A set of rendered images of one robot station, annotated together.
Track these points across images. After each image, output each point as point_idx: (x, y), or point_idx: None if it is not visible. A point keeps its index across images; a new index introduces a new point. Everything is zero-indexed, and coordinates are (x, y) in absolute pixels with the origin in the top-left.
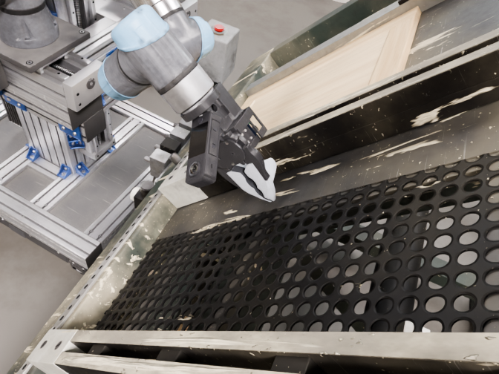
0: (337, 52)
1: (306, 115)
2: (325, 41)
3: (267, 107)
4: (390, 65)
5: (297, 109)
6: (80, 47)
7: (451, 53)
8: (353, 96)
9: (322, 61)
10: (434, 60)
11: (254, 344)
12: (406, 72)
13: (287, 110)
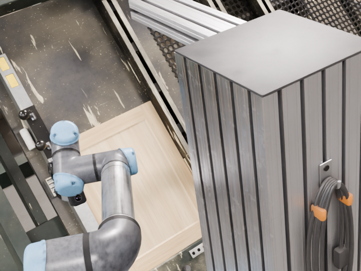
0: (88, 194)
1: (172, 122)
2: (79, 214)
3: (143, 222)
4: (117, 122)
5: (146, 176)
6: None
7: (142, 65)
8: (161, 99)
9: (97, 202)
10: (144, 70)
11: None
12: (149, 79)
13: (146, 187)
